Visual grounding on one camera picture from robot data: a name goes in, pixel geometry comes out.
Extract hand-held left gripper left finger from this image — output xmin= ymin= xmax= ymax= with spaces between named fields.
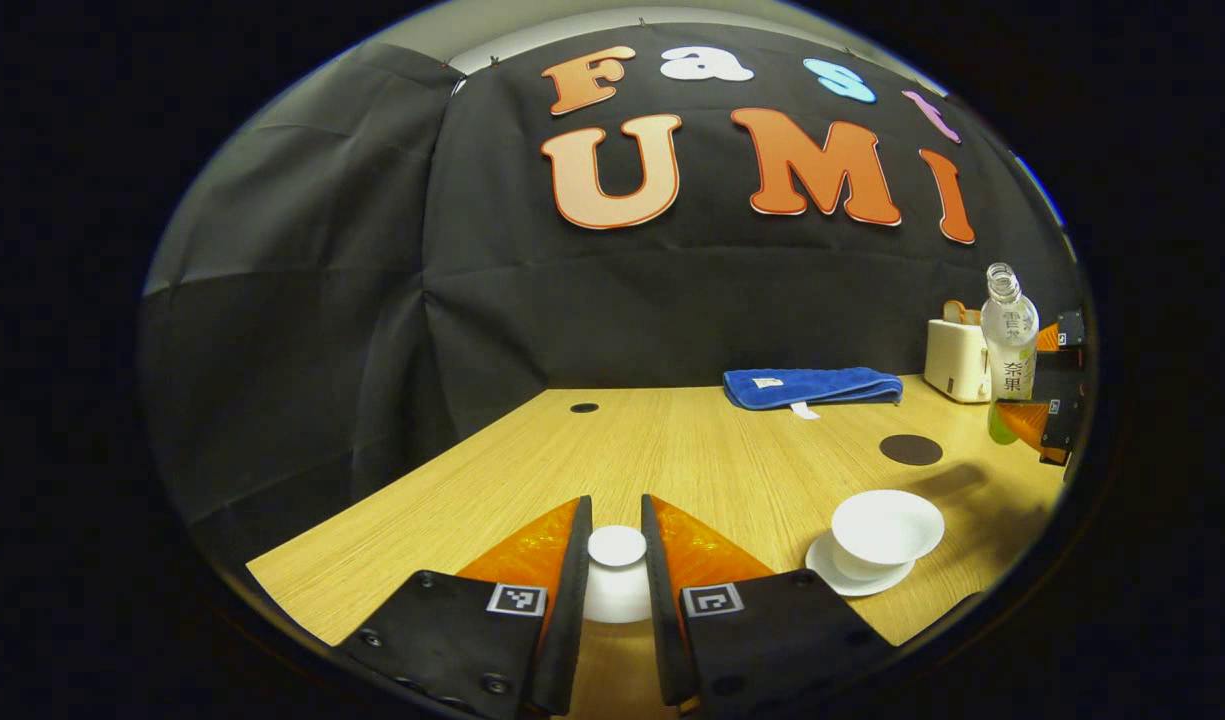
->
xmin=332 ymin=495 xmax=595 ymax=719

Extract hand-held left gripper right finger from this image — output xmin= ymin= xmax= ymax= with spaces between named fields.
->
xmin=640 ymin=493 xmax=895 ymax=719

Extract white teacup lid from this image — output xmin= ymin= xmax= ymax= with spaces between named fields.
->
xmin=582 ymin=525 xmax=655 ymax=625

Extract clear water bottle green label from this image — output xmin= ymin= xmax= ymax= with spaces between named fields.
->
xmin=979 ymin=262 xmax=1041 ymax=447

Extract dark brown round coaster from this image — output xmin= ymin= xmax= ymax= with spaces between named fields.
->
xmin=879 ymin=434 xmax=944 ymax=467

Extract white teacup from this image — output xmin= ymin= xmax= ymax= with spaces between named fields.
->
xmin=831 ymin=489 xmax=946 ymax=582

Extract white toaster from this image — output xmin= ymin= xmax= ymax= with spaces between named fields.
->
xmin=923 ymin=318 xmax=993 ymax=405

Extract white saucer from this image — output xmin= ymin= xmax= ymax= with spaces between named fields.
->
xmin=806 ymin=530 xmax=916 ymax=599

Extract blue folded towel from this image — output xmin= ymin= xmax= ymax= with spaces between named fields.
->
xmin=722 ymin=367 xmax=905 ymax=421

